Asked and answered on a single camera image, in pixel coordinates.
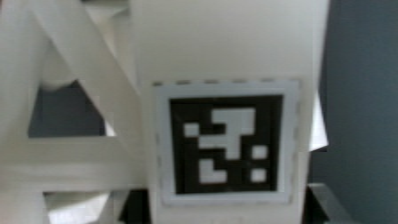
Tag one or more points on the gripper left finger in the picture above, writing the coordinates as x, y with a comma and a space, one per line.
130, 207

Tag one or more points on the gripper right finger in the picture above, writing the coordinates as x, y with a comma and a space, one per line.
324, 210

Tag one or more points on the white chair back frame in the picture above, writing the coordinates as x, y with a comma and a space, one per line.
157, 96

